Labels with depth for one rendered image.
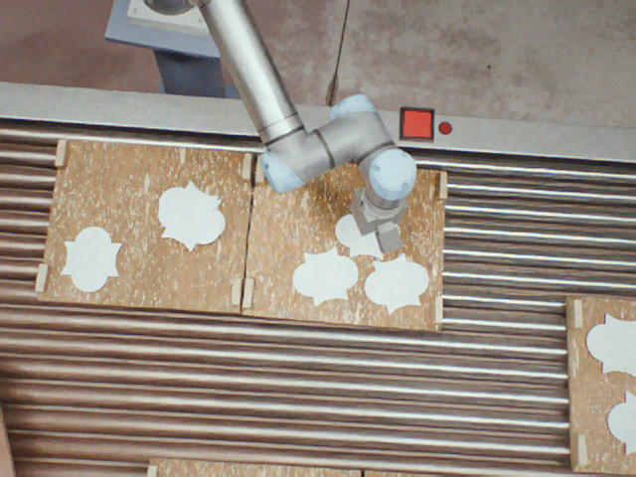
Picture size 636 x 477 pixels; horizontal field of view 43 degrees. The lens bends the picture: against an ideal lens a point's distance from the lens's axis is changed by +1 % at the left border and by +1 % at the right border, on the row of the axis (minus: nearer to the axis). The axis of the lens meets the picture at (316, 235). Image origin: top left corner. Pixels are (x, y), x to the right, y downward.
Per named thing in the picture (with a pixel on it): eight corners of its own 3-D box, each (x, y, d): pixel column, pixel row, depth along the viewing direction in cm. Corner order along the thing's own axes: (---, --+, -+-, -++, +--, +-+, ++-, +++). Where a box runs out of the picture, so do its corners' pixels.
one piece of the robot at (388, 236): (378, 244, 141) (368, 264, 156) (424, 227, 142) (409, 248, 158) (352, 183, 143) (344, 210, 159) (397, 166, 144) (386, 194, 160)
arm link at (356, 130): (309, 112, 134) (340, 168, 132) (369, 84, 136) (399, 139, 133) (309, 129, 142) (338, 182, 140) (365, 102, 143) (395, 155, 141)
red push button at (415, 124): (402, 112, 180) (403, 109, 178) (429, 114, 180) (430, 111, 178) (401, 137, 178) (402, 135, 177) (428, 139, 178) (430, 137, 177)
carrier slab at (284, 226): (257, 157, 175) (257, 154, 173) (444, 173, 176) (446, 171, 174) (241, 316, 166) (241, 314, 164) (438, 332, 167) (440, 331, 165)
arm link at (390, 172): (402, 134, 132) (427, 179, 130) (393, 158, 143) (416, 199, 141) (361, 155, 131) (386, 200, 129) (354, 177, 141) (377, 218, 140)
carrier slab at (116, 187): (63, 140, 173) (62, 138, 172) (253, 155, 175) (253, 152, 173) (39, 301, 164) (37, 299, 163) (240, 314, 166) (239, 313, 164)
